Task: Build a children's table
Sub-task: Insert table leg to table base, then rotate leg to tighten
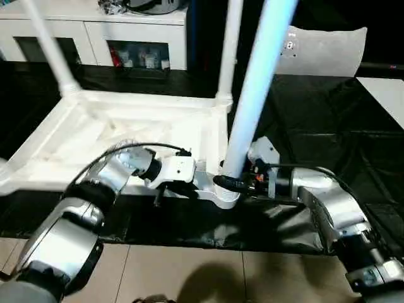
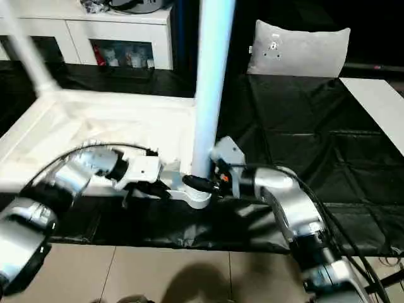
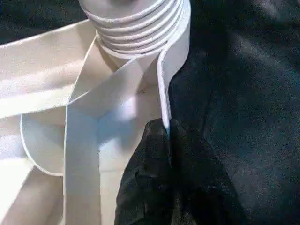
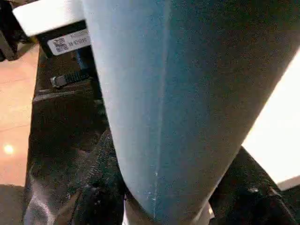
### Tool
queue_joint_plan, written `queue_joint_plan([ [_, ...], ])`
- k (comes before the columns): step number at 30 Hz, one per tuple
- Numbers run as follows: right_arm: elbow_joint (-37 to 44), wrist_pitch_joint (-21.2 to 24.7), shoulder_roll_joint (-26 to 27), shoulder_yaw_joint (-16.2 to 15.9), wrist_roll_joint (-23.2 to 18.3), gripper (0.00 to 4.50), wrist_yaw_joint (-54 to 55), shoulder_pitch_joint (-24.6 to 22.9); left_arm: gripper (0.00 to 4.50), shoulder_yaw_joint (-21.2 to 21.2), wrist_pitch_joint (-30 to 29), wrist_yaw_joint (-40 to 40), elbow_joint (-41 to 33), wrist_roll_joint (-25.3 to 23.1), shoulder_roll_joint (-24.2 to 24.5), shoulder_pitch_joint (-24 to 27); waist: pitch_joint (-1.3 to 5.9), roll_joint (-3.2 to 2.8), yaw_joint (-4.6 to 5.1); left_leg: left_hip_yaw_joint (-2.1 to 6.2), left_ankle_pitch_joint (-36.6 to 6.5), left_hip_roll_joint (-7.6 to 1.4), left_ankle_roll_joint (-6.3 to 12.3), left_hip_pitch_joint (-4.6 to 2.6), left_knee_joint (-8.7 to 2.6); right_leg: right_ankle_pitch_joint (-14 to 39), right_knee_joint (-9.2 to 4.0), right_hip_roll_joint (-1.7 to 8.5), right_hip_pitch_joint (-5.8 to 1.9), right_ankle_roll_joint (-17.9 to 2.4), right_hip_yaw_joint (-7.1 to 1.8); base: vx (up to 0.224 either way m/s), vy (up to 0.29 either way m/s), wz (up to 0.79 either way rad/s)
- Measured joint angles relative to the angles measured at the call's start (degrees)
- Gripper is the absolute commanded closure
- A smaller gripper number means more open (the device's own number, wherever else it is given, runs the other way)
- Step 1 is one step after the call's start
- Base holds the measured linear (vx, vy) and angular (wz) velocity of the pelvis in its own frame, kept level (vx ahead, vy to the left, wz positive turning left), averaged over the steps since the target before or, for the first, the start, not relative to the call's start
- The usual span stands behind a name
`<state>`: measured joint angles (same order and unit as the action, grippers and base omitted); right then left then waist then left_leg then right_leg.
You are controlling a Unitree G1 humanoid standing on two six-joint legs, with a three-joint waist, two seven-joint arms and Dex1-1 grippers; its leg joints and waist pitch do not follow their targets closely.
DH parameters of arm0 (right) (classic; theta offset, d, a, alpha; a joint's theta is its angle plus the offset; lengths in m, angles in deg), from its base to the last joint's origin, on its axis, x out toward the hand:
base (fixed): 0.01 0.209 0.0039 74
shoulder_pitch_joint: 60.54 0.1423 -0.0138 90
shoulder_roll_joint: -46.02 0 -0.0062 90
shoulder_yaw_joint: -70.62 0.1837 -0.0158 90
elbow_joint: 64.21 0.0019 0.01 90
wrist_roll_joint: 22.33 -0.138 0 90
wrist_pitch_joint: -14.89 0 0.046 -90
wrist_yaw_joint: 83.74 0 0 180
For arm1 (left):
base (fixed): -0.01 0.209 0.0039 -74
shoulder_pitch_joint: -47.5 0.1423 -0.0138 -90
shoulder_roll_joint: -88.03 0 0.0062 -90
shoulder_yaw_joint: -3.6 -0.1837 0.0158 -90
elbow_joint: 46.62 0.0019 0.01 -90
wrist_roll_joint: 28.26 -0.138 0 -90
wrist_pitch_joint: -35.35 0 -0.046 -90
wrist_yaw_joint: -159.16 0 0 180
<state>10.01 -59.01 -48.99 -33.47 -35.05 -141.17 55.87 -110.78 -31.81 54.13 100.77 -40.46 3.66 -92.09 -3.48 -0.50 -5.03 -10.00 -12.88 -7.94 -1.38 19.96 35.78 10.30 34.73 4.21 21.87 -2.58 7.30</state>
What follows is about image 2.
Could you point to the white plastic table top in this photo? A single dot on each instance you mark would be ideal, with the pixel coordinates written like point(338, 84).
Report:
point(94, 126)

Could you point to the white plastic table leg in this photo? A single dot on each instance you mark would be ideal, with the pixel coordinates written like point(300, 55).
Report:
point(211, 79)
point(28, 53)

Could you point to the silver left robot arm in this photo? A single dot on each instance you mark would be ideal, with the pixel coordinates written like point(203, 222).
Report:
point(72, 176)

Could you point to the black mat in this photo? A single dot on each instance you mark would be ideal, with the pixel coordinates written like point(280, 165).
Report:
point(315, 158)

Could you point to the dark blue cabinet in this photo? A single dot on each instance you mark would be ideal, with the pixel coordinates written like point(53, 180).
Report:
point(186, 38)

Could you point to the grey cushion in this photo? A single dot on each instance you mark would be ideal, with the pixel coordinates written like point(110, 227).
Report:
point(300, 50)

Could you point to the white board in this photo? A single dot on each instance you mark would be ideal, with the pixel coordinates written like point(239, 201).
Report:
point(372, 101)

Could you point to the white cabinet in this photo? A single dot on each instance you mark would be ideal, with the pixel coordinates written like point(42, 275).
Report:
point(94, 28)

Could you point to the black bar red light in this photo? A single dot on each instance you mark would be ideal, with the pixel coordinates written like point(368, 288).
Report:
point(363, 67)

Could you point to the dark grey bag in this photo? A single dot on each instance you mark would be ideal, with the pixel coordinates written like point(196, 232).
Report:
point(135, 4)

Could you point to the black stand leg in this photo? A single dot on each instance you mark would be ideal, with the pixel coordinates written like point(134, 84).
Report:
point(394, 276)

